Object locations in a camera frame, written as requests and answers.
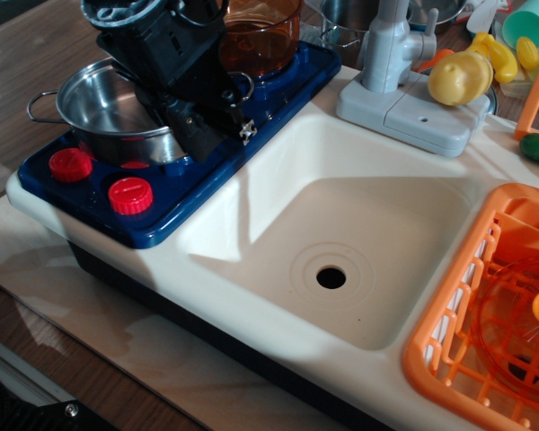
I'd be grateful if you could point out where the left red stove knob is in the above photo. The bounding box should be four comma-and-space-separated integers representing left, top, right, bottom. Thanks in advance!
49, 148, 93, 183

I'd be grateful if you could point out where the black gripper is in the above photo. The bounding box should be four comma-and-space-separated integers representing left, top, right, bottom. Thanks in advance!
81, 1, 257, 163

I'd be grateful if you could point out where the cream toy sink unit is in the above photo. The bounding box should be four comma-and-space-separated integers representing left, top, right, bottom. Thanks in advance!
6, 69, 539, 430

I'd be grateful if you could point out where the orange dish rack basket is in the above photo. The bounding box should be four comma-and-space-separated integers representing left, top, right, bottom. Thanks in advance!
402, 184, 539, 430

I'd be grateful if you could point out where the teal plastic cup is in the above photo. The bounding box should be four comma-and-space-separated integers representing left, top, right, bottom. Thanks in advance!
502, 0, 539, 48

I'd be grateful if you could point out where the steel pan with loop handles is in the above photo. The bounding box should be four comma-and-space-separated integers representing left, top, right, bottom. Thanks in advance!
26, 57, 255, 166

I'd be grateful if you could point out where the yellow toy corn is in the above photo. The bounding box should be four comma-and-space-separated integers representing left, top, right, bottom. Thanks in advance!
516, 36, 539, 71

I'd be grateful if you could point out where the steel pot behind faucet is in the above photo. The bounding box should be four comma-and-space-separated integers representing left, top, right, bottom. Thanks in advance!
319, 0, 379, 48

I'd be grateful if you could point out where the yellow toy pear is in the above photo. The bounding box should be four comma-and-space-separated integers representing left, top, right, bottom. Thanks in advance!
428, 51, 493, 106

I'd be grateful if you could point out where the right red stove knob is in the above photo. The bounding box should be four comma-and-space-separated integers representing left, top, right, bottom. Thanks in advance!
108, 177, 154, 216

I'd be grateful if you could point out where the blue toy stove top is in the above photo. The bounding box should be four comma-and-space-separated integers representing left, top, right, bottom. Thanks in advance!
17, 42, 341, 249

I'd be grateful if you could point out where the grey toy faucet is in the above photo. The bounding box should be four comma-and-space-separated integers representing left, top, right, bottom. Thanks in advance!
336, 1, 490, 157

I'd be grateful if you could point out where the red stove knob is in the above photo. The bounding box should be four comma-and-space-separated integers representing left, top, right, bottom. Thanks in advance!
49, 148, 93, 183
108, 177, 154, 216

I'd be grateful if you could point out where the black metal bracket bottom left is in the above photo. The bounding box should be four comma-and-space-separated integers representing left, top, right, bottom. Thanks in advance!
0, 382, 117, 431

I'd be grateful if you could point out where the transparent amber plastic pot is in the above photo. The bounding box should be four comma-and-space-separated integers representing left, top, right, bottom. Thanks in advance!
220, 0, 305, 79

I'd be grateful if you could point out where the transparent orange lid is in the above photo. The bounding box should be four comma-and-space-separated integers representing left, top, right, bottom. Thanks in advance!
471, 257, 539, 402

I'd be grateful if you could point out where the steel bowl at top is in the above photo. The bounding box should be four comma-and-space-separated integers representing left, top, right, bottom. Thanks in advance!
409, 0, 466, 27

